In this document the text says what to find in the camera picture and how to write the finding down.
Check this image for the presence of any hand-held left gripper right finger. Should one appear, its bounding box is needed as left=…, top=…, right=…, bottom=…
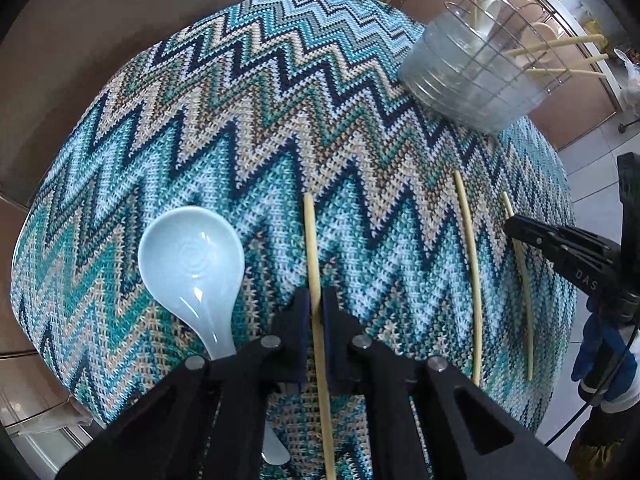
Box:
left=322, top=287, right=578, bottom=480

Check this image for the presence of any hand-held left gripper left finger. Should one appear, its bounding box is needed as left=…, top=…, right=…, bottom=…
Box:
left=57, top=287, right=313, bottom=480

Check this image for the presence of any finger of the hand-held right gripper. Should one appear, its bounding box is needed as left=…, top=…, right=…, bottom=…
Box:
left=502, top=214, right=623, bottom=306

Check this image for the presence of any wire utensil holder clear cup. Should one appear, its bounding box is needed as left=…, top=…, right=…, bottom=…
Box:
left=397, top=0, right=576, bottom=135

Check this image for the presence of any small white ceramic spoon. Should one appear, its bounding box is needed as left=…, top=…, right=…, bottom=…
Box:
left=475, top=0, right=506, bottom=36

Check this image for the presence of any person's right hand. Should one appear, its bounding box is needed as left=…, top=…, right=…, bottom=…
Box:
left=572, top=300, right=640, bottom=413

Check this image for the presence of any large white ceramic spoon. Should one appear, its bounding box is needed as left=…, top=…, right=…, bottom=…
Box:
left=137, top=206, right=291, bottom=466

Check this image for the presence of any zigzag knitted table cloth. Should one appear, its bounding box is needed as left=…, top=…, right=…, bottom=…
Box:
left=12, top=0, right=578, bottom=480

